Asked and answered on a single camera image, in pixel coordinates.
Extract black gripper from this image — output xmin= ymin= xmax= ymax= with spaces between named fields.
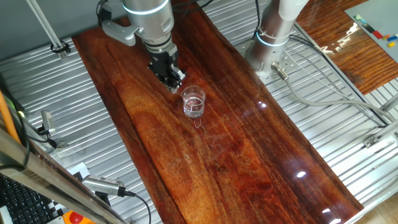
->
xmin=147 ymin=52 xmax=187 ymax=95

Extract clear glass beaker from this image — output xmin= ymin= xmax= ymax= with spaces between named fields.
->
xmin=180 ymin=85 xmax=206 ymax=119

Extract glossy brown wooden board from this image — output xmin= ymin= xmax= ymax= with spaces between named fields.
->
xmin=71 ymin=0 xmax=364 ymax=224

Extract black white marker sheet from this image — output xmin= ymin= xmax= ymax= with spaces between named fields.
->
xmin=45 ymin=161 xmax=91 ymax=219

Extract aluminium pole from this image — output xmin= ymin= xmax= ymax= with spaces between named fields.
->
xmin=26 ymin=0 xmax=68 ymax=60

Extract orange emergency stop box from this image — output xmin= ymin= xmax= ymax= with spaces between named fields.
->
xmin=61 ymin=210 xmax=96 ymax=224

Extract orange pole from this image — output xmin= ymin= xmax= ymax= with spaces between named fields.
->
xmin=0 ymin=89 xmax=22 ymax=144

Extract wood grain side table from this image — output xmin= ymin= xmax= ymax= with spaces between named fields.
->
xmin=295 ymin=0 xmax=398 ymax=96

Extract black keyboard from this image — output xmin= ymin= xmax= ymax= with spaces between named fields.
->
xmin=0 ymin=173 xmax=62 ymax=224

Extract black strip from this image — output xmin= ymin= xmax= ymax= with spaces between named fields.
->
xmin=361 ymin=22 xmax=376 ymax=34

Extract grey board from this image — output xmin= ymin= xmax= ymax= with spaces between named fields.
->
xmin=344 ymin=0 xmax=398 ymax=63

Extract aluminium profile bar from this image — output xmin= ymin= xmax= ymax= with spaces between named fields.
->
xmin=377 ymin=92 xmax=398 ymax=113
xmin=371 ymin=119 xmax=398 ymax=141

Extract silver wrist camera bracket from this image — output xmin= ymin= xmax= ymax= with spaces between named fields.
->
xmin=101 ymin=20 xmax=146 ymax=47

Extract black wrist camera unit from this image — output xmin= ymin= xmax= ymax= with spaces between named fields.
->
xmin=95 ymin=0 xmax=113 ymax=27

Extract thin black cable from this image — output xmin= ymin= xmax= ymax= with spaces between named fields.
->
xmin=252 ymin=0 xmax=262 ymax=41
xmin=0 ymin=110 xmax=31 ymax=171

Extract grey cable with metal connector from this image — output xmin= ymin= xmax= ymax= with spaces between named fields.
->
xmin=270 ymin=61 xmax=398 ymax=124

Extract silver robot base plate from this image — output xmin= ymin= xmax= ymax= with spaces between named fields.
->
xmin=239 ymin=37 xmax=301 ymax=86

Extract black camera cable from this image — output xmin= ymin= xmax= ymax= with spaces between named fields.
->
xmin=119 ymin=187 xmax=152 ymax=224

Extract black clamp ring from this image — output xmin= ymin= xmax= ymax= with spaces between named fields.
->
xmin=50 ymin=39 xmax=72 ymax=54

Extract silver depth camera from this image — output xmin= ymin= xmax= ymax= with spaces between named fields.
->
xmin=40 ymin=110 xmax=56 ymax=131
xmin=81 ymin=174 xmax=127 ymax=197

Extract silver camera mount bracket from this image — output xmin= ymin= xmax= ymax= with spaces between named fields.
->
xmin=36 ymin=126 xmax=68 ymax=149

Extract black camera stand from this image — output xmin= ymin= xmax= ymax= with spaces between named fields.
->
xmin=94 ymin=191 xmax=112 ymax=207

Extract polished steel frame rail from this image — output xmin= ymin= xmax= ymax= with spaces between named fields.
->
xmin=0 ymin=126 xmax=130 ymax=224

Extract silver corner bracket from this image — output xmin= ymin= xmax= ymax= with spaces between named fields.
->
xmin=363 ymin=134 xmax=381 ymax=149

